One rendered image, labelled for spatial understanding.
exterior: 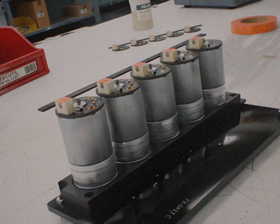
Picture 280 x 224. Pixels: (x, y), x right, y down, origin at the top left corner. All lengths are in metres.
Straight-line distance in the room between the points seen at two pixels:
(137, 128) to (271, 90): 0.17
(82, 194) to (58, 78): 0.29
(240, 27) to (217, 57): 0.28
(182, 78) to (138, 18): 0.42
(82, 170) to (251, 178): 0.10
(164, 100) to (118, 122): 0.03
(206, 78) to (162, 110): 0.05
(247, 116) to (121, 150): 0.10
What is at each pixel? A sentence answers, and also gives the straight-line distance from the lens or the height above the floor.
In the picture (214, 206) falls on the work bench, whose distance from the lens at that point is 0.23.
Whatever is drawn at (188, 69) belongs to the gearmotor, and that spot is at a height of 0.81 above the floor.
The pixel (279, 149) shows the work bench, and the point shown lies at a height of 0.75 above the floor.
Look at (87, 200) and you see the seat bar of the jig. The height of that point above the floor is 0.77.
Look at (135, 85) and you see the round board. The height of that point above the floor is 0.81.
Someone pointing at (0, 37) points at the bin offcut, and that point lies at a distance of 0.58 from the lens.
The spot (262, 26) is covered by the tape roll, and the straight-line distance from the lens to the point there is 0.56.
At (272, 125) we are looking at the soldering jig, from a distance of 0.28.
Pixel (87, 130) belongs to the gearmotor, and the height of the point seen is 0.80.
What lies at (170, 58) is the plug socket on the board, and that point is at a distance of 0.26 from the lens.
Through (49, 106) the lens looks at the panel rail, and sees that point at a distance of 0.22.
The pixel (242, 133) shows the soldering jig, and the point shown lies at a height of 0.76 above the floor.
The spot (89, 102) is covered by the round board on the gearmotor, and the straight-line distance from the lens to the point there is 0.21.
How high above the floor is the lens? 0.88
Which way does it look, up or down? 22 degrees down
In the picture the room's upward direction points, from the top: 10 degrees counter-clockwise
